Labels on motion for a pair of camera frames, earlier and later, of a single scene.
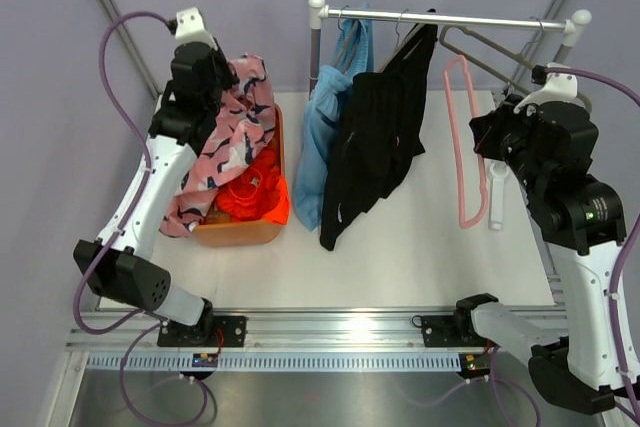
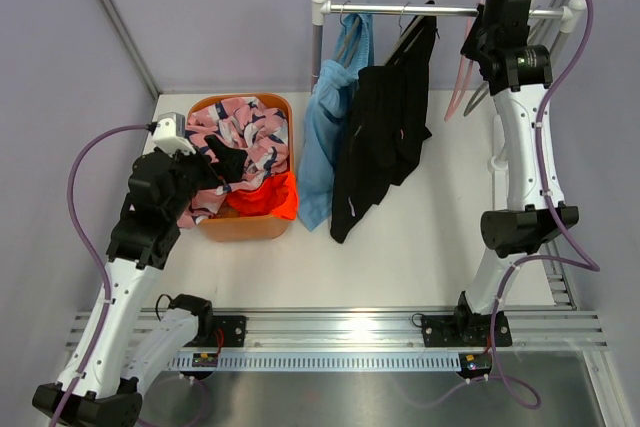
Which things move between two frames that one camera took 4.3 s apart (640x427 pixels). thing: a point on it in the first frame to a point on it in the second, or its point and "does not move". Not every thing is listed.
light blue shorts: (325, 112) does not move
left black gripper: (228, 78) to (230, 163)
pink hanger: (478, 219) to (464, 74)
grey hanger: (485, 71) to (470, 112)
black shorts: (383, 128) does not move
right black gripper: (488, 128) to (475, 27)
